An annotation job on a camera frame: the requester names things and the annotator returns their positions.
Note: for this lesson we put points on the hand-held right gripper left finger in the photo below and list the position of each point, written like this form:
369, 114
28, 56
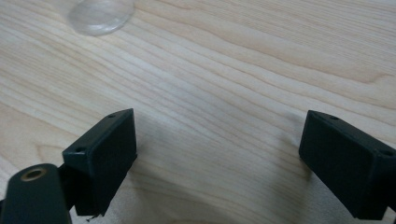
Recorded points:
106, 155

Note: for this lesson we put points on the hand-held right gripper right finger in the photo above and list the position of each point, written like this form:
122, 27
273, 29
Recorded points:
345, 165

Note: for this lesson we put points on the clear plastic round lid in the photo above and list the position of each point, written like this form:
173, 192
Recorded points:
100, 15

